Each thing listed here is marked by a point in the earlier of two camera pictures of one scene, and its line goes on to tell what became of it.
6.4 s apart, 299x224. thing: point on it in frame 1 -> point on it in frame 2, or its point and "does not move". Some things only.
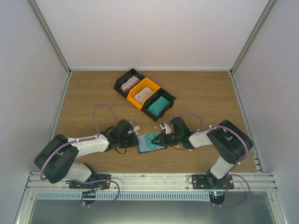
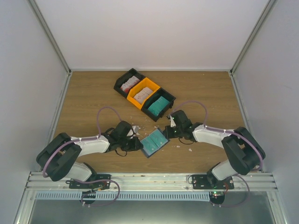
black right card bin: [152, 98] does not move
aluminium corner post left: [54, 42] does not move
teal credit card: [150, 137] -> [149, 145]
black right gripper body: [170, 141] -> [174, 134]
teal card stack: [159, 105] does not move
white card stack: [142, 95] does not move
